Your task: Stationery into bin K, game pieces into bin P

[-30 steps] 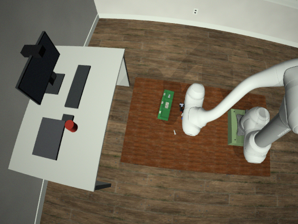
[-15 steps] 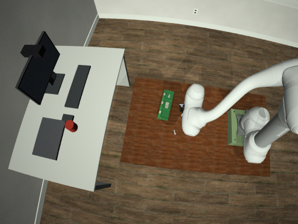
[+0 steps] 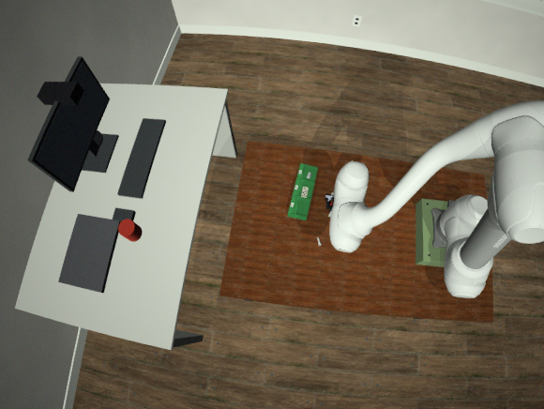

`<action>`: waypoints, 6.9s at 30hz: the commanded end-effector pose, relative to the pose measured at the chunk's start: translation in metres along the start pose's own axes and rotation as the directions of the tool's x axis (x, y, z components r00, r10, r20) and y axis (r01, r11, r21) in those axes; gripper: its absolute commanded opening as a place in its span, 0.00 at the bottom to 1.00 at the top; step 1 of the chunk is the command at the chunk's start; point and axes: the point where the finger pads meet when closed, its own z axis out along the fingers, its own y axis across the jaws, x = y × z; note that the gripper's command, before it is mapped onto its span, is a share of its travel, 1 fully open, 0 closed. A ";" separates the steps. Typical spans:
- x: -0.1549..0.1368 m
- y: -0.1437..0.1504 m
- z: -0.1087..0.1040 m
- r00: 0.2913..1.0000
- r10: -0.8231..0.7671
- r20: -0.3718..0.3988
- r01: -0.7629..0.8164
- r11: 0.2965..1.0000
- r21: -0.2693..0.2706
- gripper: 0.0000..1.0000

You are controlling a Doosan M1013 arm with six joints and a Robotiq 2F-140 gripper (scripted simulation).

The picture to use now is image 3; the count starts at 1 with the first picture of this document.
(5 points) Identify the green rack of bins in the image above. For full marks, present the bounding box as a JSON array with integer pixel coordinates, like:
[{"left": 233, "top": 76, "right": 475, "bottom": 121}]
[{"left": 287, "top": 163, "right": 318, "bottom": 220}]

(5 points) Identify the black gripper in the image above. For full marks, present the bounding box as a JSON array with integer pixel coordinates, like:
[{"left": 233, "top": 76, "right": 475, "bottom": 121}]
[{"left": 325, "top": 193, "right": 334, "bottom": 217}]

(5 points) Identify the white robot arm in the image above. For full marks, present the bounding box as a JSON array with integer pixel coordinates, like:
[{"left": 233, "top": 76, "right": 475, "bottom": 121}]
[{"left": 329, "top": 100, "right": 544, "bottom": 298}]

